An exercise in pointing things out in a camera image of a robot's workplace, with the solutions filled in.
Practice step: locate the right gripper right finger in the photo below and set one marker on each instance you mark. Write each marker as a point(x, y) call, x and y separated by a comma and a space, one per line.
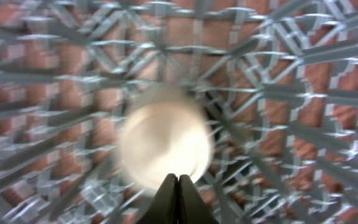
point(192, 208)

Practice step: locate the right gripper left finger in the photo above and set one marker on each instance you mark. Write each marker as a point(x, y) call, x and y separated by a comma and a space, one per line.
point(163, 208)

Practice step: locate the white cup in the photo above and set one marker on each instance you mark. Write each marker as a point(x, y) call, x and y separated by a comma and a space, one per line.
point(164, 132)

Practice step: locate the grey dishwasher rack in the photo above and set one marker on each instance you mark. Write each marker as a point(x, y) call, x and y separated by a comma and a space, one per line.
point(277, 81)

